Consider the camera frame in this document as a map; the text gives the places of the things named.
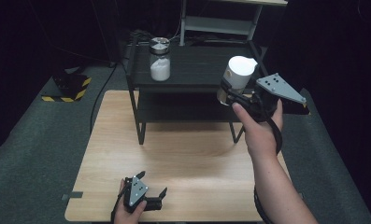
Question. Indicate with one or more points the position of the yellow-black striped stand base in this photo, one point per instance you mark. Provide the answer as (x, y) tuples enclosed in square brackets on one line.
[(68, 87), (296, 109)]

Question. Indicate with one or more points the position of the black two-tier shelf rack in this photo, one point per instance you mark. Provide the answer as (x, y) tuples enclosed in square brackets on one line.
[(198, 67)]

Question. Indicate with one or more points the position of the person's right hand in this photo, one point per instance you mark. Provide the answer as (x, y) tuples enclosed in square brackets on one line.
[(261, 137)]

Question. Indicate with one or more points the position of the grey tape strip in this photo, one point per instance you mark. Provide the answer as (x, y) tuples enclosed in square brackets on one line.
[(302, 195), (72, 195)]

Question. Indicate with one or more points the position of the jar with white lid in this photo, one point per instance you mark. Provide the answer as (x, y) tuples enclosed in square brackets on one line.
[(239, 71)]

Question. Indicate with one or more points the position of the person's left hand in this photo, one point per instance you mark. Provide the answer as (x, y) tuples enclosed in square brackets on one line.
[(125, 215)]

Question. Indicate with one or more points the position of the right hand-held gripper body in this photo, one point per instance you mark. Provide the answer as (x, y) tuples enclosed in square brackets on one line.
[(268, 99)]

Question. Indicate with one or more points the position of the grey metal stand frame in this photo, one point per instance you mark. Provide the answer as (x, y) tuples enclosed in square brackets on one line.
[(219, 25)]

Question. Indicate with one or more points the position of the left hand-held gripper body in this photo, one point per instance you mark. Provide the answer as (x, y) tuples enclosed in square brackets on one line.
[(138, 193)]

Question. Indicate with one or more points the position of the glass jar with metal lid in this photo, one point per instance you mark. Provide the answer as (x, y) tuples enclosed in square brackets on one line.
[(160, 62)]

